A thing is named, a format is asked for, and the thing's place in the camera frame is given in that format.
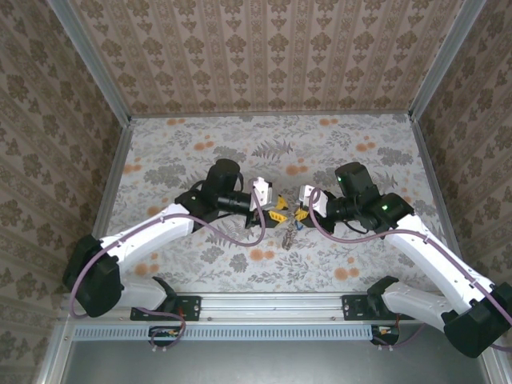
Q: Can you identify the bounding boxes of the silver keyring chain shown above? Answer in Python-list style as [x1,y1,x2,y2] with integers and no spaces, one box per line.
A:
[278,222,298,250]

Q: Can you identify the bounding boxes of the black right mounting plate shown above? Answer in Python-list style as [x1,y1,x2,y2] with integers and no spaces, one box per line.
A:
[341,294,415,322]

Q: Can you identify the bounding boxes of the black mounting plate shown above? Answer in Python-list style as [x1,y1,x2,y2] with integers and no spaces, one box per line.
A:
[131,294,202,322]
[341,294,415,322]

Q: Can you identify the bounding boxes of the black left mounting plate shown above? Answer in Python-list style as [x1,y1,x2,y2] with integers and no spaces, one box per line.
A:
[131,294,202,322]

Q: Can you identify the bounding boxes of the grey metal panel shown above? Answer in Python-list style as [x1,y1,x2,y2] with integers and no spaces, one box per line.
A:
[63,342,491,384]

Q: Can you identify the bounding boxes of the aluminium right side rail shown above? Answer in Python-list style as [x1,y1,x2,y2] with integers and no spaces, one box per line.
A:
[410,118,512,384]

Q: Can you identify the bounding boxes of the aluminium back frame rail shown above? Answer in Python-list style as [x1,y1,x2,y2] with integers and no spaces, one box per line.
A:
[130,110,413,120]

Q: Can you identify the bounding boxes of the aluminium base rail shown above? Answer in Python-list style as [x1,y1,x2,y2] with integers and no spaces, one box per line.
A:
[175,292,349,322]

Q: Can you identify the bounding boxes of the aluminium left side rail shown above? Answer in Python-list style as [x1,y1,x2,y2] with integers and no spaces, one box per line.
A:
[38,119,135,384]

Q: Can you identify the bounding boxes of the grey slotted cable duct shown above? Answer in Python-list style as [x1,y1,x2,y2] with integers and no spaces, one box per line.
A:
[74,322,379,342]

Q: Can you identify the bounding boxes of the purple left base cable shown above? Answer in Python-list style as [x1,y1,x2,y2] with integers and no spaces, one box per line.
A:
[131,306,188,355]

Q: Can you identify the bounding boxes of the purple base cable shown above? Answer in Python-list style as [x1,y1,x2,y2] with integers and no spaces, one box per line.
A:
[131,306,188,355]
[370,319,426,354]

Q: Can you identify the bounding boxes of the aluminium right frame post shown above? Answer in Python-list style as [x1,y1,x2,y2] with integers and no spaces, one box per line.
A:
[407,0,490,121]

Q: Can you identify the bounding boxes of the aluminium frame post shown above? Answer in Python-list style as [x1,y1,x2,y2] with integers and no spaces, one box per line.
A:
[46,0,133,125]
[407,0,490,121]

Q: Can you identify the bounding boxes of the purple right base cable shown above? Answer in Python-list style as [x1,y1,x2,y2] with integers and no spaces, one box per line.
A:
[370,319,426,354]

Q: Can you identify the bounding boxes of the aluminium left frame post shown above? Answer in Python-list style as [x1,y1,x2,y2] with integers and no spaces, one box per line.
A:
[46,0,133,125]

